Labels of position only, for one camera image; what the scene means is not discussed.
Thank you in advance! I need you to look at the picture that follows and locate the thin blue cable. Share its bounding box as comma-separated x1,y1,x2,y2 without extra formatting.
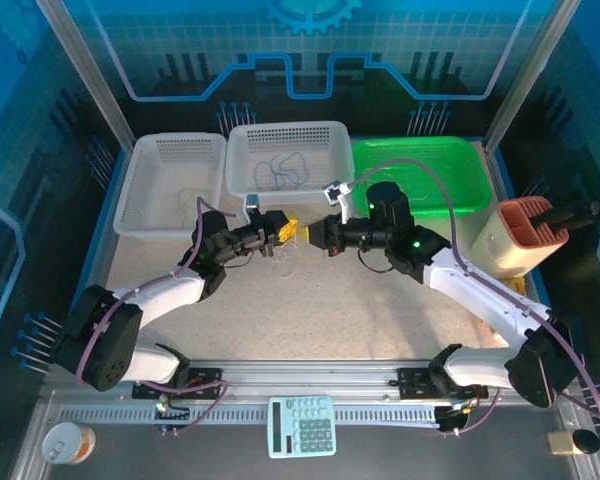
253,159,286,193
274,151,312,191

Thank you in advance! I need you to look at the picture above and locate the white perforated plastic basket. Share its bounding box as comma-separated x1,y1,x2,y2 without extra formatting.
226,120,357,206
113,132,228,238

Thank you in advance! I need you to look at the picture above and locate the green perforated plastic basket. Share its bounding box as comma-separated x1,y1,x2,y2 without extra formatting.
350,135,493,221

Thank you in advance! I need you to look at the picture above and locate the beige holder with terracotta rim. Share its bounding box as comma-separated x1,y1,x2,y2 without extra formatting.
469,196,570,281

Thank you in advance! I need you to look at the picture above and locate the yellow cloth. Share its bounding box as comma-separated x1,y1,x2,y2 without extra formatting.
497,277,527,300

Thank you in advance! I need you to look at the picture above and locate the pale blue calculator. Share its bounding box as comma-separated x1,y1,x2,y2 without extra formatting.
267,395,338,459

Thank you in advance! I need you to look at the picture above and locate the tin can with orange label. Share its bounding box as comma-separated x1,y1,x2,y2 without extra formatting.
42,422,97,466

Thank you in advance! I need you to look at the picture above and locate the small beige block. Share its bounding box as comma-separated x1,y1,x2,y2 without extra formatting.
547,430,576,456

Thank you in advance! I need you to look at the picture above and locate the black cylinder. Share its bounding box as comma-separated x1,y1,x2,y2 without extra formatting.
572,428,600,455

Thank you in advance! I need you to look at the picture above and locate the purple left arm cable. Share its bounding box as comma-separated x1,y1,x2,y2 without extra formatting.
74,197,244,437

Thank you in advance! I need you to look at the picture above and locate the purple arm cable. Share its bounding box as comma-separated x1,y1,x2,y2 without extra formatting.
74,197,244,437
344,158,600,437

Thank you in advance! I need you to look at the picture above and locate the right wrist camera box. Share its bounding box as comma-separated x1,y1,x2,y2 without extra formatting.
322,179,356,224

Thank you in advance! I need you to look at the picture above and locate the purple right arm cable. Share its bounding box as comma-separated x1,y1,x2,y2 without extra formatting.
344,158,600,437

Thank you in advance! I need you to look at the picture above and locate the aluminium mounting rail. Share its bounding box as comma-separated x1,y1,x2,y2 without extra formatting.
187,359,446,401

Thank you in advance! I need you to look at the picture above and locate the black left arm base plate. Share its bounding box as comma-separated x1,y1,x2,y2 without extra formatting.
187,367,223,401

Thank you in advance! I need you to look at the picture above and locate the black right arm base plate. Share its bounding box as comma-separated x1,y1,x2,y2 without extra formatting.
396,367,434,401

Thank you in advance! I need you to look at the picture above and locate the black tool handle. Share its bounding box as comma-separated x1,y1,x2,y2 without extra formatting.
529,199,600,234

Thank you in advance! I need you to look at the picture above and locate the white slotted cable duct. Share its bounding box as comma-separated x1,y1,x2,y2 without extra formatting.
59,407,441,426

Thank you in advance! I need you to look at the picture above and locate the aluminium frame post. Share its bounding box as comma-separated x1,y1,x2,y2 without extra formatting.
35,0,134,149
483,0,581,154

